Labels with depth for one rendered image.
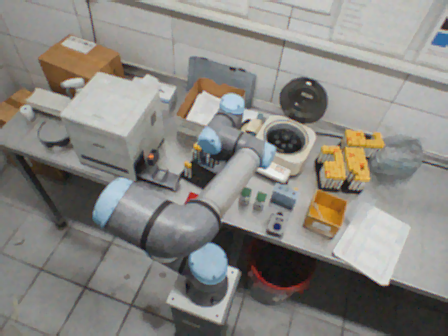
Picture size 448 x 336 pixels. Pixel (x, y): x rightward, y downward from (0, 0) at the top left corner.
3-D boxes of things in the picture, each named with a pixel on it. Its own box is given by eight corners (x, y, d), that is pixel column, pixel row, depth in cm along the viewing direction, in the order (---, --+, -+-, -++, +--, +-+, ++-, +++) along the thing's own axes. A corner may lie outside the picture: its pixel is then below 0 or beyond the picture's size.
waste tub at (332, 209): (301, 226, 144) (307, 215, 136) (310, 201, 152) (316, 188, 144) (333, 239, 142) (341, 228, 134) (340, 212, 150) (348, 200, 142)
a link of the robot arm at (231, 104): (213, 104, 105) (227, 87, 109) (212, 129, 114) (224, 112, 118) (237, 114, 103) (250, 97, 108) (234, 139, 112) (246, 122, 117)
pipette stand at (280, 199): (267, 205, 149) (272, 192, 141) (273, 192, 153) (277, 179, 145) (290, 214, 147) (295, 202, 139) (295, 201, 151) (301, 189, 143)
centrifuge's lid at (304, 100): (285, 72, 150) (292, 63, 155) (272, 117, 168) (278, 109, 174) (333, 91, 145) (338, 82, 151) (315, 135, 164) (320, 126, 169)
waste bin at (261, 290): (229, 299, 211) (236, 273, 175) (247, 245, 232) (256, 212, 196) (290, 322, 206) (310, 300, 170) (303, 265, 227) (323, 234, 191)
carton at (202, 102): (175, 137, 167) (173, 115, 155) (198, 98, 183) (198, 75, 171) (225, 153, 164) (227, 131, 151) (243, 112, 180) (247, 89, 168)
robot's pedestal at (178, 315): (213, 362, 190) (223, 325, 120) (179, 348, 193) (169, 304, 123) (225, 325, 202) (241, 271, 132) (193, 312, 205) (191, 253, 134)
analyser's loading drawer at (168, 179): (130, 175, 150) (128, 168, 146) (137, 163, 154) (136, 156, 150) (175, 190, 148) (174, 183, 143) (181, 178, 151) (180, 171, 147)
